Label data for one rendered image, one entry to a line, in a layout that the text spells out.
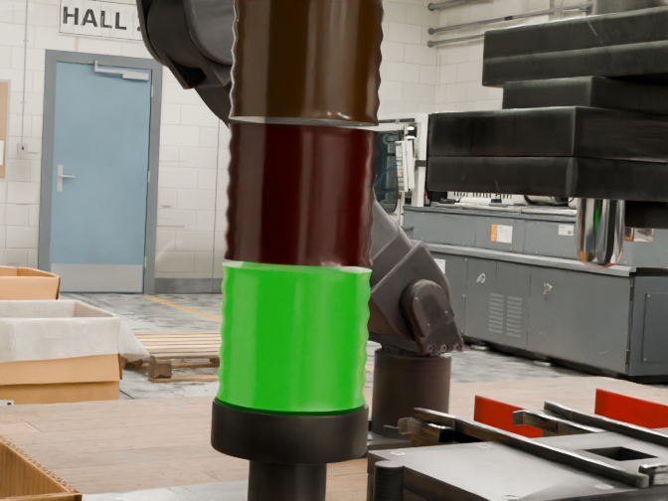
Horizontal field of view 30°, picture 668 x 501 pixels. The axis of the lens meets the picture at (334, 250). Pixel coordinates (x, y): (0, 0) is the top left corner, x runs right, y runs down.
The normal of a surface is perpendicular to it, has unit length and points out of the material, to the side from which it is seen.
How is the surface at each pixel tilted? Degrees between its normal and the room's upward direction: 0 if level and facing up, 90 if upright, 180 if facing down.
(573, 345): 90
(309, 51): 104
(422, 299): 90
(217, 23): 90
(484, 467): 0
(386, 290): 90
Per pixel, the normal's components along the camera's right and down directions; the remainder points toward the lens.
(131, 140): 0.45, 0.07
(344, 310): 0.65, -0.18
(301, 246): 0.05, 0.29
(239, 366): -0.65, 0.25
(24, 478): -0.86, -0.01
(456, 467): 0.05, -1.00
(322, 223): 0.30, 0.30
